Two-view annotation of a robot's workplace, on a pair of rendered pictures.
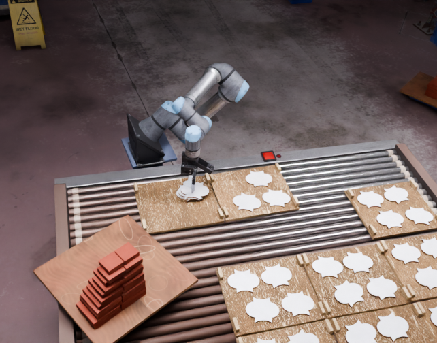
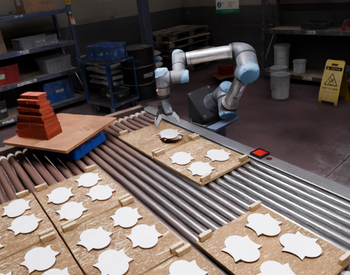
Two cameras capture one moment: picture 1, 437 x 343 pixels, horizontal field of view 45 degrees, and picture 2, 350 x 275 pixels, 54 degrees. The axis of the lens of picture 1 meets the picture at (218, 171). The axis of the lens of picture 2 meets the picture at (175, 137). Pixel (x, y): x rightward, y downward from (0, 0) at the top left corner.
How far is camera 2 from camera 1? 255 cm
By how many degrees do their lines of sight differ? 63
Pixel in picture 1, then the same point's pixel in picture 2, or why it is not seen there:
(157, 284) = (57, 141)
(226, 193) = (184, 148)
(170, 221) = (135, 140)
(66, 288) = not seen: hidden behind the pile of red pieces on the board
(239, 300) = (68, 184)
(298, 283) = (97, 206)
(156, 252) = (85, 133)
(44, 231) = not seen: hidden behind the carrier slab
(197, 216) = (148, 146)
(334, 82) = not seen: outside the picture
